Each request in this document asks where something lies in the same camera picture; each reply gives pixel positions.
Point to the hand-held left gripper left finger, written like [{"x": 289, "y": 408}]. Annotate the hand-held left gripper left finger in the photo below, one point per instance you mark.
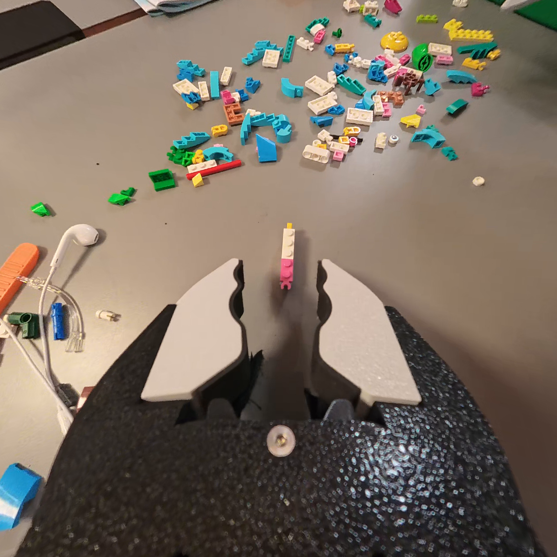
[{"x": 196, "y": 343}]

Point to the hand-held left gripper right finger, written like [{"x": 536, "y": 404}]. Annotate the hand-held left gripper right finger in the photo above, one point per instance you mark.
[{"x": 365, "y": 348}]

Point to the white and pink lego assembly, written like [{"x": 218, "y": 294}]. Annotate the white and pink lego assembly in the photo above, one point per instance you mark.
[{"x": 287, "y": 248}]

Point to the pile of lego pieces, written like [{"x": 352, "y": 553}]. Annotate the pile of lego pieces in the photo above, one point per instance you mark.
[{"x": 319, "y": 85}]

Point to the small white lego pin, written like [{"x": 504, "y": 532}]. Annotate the small white lego pin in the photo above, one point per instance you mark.
[{"x": 104, "y": 315}]

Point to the blue lego pin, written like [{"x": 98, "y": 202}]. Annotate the blue lego pin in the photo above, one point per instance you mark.
[{"x": 57, "y": 322}]

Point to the small green lego piece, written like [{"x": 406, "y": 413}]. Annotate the small green lego piece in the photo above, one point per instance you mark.
[
  {"x": 129, "y": 191},
  {"x": 115, "y": 199}
]

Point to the green square lego plate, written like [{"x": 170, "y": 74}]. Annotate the green square lego plate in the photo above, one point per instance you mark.
[{"x": 162, "y": 179}]

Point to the dark green lego connector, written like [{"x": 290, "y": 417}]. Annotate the dark green lego connector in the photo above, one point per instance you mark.
[{"x": 26, "y": 326}]

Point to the red lego rod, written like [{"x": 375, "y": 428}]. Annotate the red lego rod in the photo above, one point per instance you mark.
[{"x": 217, "y": 167}]

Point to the green lego wedge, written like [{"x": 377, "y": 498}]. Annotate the green lego wedge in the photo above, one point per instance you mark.
[{"x": 40, "y": 209}]

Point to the clear plastic tube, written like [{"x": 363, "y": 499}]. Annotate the clear plastic tube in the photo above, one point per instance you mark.
[{"x": 75, "y": 343}]

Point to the small black plug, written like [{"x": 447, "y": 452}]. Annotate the small black plug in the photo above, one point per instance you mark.
[{"x": 67, "y": 395}]

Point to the orange brick separator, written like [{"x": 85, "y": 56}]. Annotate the orange brick separator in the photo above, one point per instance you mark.
[{"x": 17, "y": 265}]

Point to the blue printed block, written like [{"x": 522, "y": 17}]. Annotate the blue printed block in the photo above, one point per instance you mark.
[{"x": 17, "y": 487}]

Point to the light blue folded sheet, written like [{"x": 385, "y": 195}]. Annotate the light blue folded sheet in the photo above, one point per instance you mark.
[{"x": 174, "y": 6}]

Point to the black flat pad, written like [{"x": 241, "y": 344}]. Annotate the black flat pad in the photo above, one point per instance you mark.
[{"x": 35, "y": 35}]

